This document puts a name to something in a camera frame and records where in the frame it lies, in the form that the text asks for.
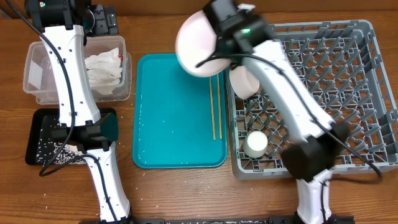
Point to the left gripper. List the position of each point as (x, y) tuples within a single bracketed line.
[(102, 27)]

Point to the white napkin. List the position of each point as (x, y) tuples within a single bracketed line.
[(104, 71)]

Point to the large white plate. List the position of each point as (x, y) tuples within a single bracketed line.
[(195, 42)]

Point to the wooden chopstick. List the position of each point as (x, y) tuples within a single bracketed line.
[(219, 106), (212, 109)]

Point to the small pink bowl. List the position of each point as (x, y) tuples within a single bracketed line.
[(243, 82)]

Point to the small white cup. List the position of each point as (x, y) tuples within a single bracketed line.
[(255, 144)]

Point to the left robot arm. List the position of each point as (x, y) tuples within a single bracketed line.
[(63, 27)]

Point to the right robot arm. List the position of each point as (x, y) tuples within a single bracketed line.
[(246, 38)]

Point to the clear plastic waste bin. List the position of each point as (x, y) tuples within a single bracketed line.
[(38, 74)]

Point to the grey dishwasher rack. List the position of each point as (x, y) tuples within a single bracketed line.
[(341, 65)]

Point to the teal serving tray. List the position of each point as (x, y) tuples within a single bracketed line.
[(172, 117)]

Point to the black plastic tray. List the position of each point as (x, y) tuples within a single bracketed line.
[(47, 135)]

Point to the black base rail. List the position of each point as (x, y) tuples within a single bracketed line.
[(269, 220)]

